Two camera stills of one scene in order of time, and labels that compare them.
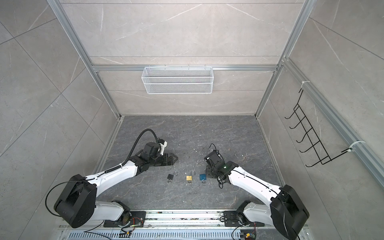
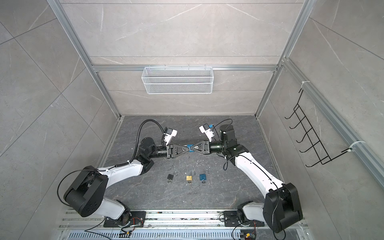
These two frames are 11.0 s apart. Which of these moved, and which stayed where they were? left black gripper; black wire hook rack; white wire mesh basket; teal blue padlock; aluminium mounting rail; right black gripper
Moved: left black gripper; right black gripper
Stayed: aluminium mounting rail; white wire mesh basket; black wire hook rack; teal blue padlock
